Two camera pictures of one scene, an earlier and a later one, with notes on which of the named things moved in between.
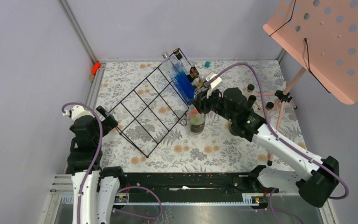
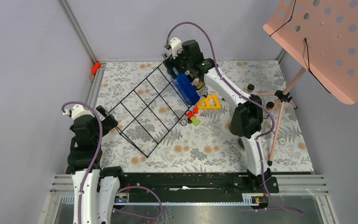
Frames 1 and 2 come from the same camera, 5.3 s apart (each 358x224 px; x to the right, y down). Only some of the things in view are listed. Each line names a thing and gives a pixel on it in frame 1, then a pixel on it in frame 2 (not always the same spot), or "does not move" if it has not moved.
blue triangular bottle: x=179 y=77 does not move
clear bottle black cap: x=269 y=106 does not move
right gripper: x=203 y=98 → x=171 y=62
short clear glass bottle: x=251 y=87 does not move
